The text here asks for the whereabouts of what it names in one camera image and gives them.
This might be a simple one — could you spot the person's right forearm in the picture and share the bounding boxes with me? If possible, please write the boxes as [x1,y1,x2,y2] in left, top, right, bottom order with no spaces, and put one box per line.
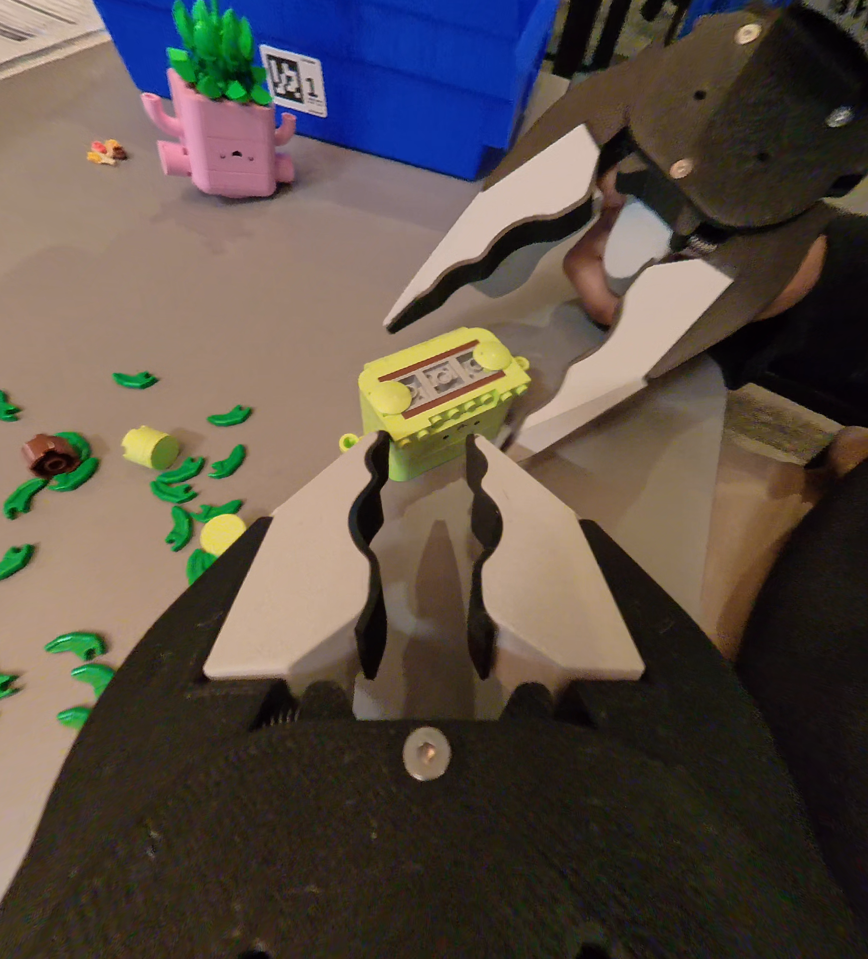
[711,210,868,443]

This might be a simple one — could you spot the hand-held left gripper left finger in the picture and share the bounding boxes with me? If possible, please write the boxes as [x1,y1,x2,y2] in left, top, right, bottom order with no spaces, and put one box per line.
[202,432,392,683]

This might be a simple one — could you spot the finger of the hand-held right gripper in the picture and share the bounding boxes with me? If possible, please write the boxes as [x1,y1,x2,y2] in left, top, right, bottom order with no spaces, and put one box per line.
[505,259,736,456]
[382,124,603,336]

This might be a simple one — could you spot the blue storage bin with tag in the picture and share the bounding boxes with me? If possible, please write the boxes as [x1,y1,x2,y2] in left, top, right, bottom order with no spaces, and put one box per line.
[93,0,561,182]

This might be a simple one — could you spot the person's right hand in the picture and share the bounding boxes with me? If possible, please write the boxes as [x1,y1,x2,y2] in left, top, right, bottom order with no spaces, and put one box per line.
[561,171,630,327]

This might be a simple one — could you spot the person's black clothing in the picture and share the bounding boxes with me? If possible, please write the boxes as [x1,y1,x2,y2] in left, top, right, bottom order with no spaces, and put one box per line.
[734,442,868,959]

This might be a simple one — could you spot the lime cylinder brick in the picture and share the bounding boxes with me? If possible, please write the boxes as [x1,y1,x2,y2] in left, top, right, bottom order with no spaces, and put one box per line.
[199,514,248,557]
[121,426,180,472]

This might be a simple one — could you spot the white printed paper sheet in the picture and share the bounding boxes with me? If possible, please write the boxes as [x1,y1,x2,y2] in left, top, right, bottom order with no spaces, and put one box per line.
[0,0,110,88]

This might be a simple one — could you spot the lime brick pot figure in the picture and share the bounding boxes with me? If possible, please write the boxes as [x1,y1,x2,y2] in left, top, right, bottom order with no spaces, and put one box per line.
[339,327,532,482]

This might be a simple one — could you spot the pink brick plant pot figure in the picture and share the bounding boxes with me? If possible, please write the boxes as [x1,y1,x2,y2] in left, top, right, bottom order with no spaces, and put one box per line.
[140,0,297,199]

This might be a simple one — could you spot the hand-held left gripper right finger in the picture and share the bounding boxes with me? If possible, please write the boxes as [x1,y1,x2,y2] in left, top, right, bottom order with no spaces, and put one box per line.
[464,435,646,684]

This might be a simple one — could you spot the scattered green leaf pieces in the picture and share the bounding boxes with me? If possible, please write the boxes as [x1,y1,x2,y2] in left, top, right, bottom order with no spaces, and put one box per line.
[0,371,255,896]

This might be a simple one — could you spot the brown stump brick piece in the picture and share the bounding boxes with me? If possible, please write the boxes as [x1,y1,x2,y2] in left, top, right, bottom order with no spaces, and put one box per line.
[22,432,77,478]

